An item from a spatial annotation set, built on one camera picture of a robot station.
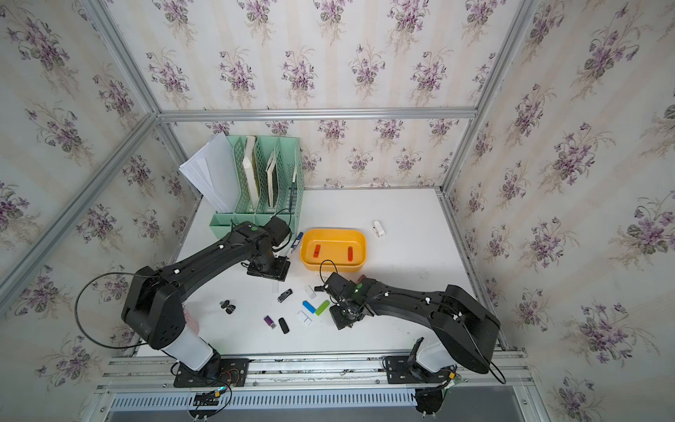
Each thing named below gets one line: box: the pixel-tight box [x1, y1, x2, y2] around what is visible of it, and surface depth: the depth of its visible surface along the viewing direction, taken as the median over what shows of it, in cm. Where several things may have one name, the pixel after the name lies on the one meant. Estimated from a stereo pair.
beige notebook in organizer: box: [265, 151, 278, 209], surface depth 103 cm
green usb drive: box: [315, 299, 330, 317], surface depth 88 cm
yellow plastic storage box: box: [299, 228, 367, 273], surface depth 101 cm
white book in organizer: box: [242, 135, 260, 210], surface depth 101 cm
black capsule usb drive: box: [277, 317, 291, 335], surface depth 83 cm
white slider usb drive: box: [296, 309, 313, 327], surface depth 85 cm
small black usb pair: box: [219, 299, 237, 315], surface depth 86 cm
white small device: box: [372, 219, 386, 238], surface depth 106 cm
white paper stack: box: [178, 132, 241, 213], surface depth 100 cm
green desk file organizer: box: [209, 135, 305, 241], surface depth 106 cm
